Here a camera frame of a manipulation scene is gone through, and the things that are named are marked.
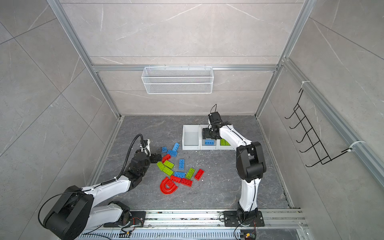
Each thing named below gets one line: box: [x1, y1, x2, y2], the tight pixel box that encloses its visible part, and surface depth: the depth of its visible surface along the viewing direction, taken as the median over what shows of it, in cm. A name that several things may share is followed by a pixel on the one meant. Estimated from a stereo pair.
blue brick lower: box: [174, 171, 186, 179], surface depth 90 cm
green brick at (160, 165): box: [156, 161, 165, 171], surface depth 92 cm
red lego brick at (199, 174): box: [194, 169, 205, 181], surface depth 89 cm
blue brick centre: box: [179, 159, 185, 171], surface depth 96 cm
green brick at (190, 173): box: [185, 167, 196, 180], surface depth 90 cm
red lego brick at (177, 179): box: [170, 175, 182, 184], surface depth 86 cm
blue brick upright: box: [172, 142, 180, 151], surface depth 100 cm
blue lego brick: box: [204, 139, 215, 145], surface depth 103 cm
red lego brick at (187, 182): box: [180, 178, 193, 188], surface depth 87 cm
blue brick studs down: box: [167, 149, 178, 158], surface depth 97 cm
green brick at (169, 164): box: [163, 160, 175, 169], surface depth 94 cm
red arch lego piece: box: [160, 176, 178, 195], surface depth 85 cm
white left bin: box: [182, 124, 201, 150], surface depth 105 cm
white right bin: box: [216, 139, 236, 150], surface depth 100 cm
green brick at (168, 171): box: [162, 167, 174, 176], surface depth 90 cm
